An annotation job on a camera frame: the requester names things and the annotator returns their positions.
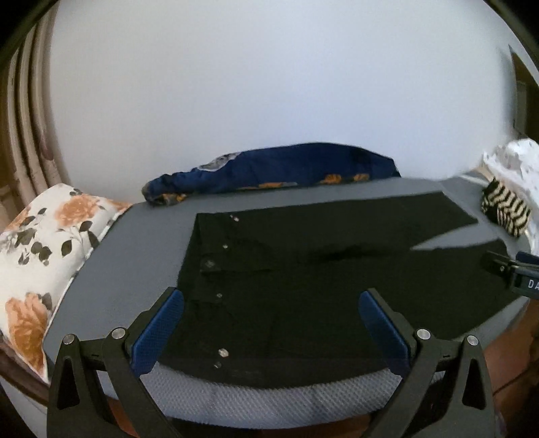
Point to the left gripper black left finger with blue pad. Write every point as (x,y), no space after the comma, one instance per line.
(78,406)

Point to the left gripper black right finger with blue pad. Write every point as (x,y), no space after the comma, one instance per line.
(445,388)

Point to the black pants with studs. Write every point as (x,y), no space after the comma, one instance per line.
(272,295)

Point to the black white striped cloth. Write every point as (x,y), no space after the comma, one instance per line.
(505,208)

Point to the white crumpled cloth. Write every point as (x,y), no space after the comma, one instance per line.
(516,165)

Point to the white orange floral pillow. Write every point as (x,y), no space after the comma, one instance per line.
(42,250)

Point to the beige striped curtain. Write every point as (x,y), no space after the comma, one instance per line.
(28,162)

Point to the navy blue floral blanket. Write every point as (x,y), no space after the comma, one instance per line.
(299,165)

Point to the dark door frame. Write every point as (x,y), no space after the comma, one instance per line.
(525,119)

